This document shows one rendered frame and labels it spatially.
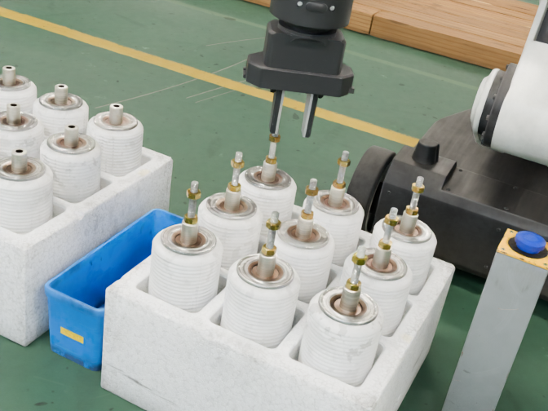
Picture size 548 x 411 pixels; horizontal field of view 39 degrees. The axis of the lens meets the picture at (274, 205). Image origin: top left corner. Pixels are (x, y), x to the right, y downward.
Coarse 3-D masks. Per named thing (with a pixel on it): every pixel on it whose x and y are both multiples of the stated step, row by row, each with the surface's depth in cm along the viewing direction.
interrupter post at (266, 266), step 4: (260, 252) 100; (260, 256) 100; (264, 256) 99; (268, 256) 99; (272, 256) 99; (260, 260) 100; (264, 260) 99; (268, 260) 99; (272, 260) 99; (260, 264) 100; (264, 264) 99; (268, 264) 99; (272, 264) 100; (260, 268) 100; (264, 268) 100; (268, 268) 100; (272, 268) 100; (260, 272) 100; (264, 272) 100; (268, 272) 100; (272, 272) 101; (264, 276) 100; (268, 276) 100
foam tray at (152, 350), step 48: (144, 288) 110; (432, 288) 117; (144, 336) 105; (192, 336) 101; (240, 336) 100; (288, 336) 102; (432, 336) 128; (144, 384) 109; (192, 384) 104; (240, 384) 100; (288, 384) 97; (336, 384) 95; (384, 384) 96
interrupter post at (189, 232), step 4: (184, 224) 103; (188, 224) 103; (192, 224) 103; (196, 224) 103; (184, 228) 103; (188, 228) 103; (192, 228) 103; (196, 228) 103; (184, 232) 103; (188, 232) 103; (192, 232) 103; (196, 232) 104; (184, 236) 104; (188, 236) 104; (192, 236) 104; (196, 236) 104; (180, 240) 105; (184, 240) 104; (188, 240) 104; (192, 240) 104; (196, 240) 105; (188, 244) 104; (192, 244) 104
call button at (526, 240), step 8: (520, 232) 104; (528, 232) 105; (520, 240) 103; (528, 240) 103; (536, 240) 103; (544, 240) 104; (520, 248) 103; (528, 248) 102; (536, 248) 102; (544, 248) 103
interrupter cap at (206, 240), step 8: (176, 224) 107; (168, 232) 106; (176, 232) 106; (200, 232) 107; (208, 232) 107; (168, 240) 104; (176, 240) 105; (200, 240) 106; (208, 240) 105; (216, 240) 106; (168, 248) 102; (176, 248) 103; (184, 248) 103; (192, 248) 103; (200, 248) 103; (208, 248) 103
